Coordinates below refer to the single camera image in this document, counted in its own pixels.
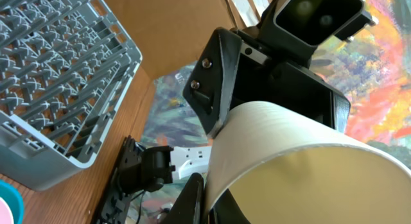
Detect grey dishwasher rack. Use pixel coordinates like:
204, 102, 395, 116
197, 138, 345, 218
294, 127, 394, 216
1, 0, 143, 191

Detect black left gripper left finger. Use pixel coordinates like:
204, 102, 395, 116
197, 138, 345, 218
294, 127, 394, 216
161, 173, 204, 224

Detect teal serving tray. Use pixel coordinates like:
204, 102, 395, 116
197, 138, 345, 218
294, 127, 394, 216
1, 180, 24, 224

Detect beige cup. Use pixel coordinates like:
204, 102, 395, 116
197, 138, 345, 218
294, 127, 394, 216
203, 101, 410, 223

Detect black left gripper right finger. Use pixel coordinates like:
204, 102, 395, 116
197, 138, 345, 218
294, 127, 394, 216
210, 189, 250, 224

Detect pink bowl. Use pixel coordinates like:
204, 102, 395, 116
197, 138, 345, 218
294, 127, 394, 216
0, 198, 14, 224

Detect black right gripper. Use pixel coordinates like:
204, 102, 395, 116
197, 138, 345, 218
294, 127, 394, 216
182, 0, 376, 138

